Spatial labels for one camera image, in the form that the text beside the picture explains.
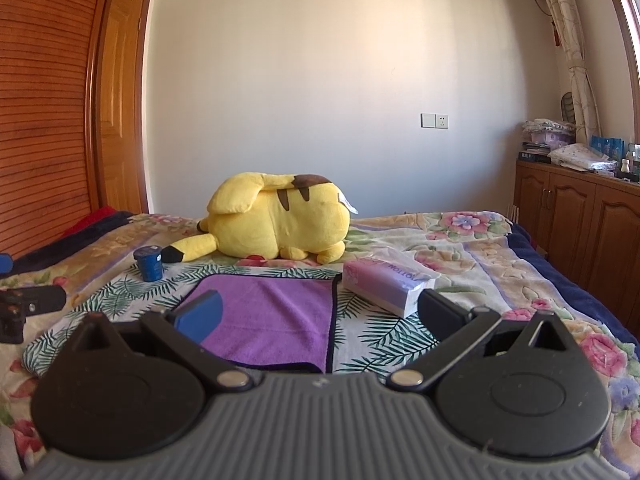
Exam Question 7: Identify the wooden room door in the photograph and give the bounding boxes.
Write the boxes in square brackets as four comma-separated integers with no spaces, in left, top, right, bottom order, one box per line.
[96,0,150,214]

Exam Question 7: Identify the small blue cup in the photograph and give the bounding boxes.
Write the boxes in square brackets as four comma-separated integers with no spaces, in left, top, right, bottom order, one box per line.
[134,245,164,283]

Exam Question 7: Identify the patterned beige curtain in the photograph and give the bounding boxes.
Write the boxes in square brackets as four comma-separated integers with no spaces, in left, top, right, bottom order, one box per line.
[546,0,601,145]

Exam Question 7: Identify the wooden louvered wardrobe door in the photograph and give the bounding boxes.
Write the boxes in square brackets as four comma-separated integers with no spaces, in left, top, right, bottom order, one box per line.
[1,0,111,258]

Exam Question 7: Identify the palm leaf print cloth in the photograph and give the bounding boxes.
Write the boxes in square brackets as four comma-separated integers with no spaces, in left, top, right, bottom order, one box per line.
[23,260,436,376]

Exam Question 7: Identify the purple grey microfibre towel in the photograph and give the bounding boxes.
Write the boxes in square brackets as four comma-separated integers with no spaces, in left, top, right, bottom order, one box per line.
[174,274,338,373]

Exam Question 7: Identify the bottles on cabinet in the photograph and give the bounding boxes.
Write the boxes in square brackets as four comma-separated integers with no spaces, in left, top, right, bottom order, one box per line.
[618,143,640,183]

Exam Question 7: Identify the purple tissue pack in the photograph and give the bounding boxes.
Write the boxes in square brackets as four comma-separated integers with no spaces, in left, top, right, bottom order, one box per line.
[342,249,440,318]

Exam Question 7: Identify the blue boxes on cabinet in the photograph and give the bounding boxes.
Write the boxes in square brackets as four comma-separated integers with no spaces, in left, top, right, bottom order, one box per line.
[590,136,626,162]

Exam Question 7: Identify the yellow Pikachu plush toy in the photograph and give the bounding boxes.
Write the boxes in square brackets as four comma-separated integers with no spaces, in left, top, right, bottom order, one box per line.
[160,172,357,266]

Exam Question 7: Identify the white folded cloth bundle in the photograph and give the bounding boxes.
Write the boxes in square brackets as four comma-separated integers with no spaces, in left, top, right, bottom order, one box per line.
[548,143,618,172]

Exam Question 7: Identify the white wall switch socket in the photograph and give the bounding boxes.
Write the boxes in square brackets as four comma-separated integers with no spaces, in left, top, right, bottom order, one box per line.
[421,113,448,129]

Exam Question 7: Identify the dark blue blanket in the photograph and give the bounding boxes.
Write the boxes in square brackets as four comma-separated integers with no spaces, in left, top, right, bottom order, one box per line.
[506,223,639,346]

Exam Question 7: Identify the red blanket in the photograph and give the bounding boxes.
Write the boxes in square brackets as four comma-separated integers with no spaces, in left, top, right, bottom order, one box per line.
[61,206,117,238]

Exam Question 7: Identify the stack of folded linens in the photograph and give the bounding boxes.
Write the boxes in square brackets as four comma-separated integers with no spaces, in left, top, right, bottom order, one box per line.
[518,118,576,164]

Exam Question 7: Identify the wooden side cabinet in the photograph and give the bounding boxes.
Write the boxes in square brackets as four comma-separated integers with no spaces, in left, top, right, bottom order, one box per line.
[513,160,639,335]

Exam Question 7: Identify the floral bed quilt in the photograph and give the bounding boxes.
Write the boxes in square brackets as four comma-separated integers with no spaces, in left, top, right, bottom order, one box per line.
[1,211,639,479]

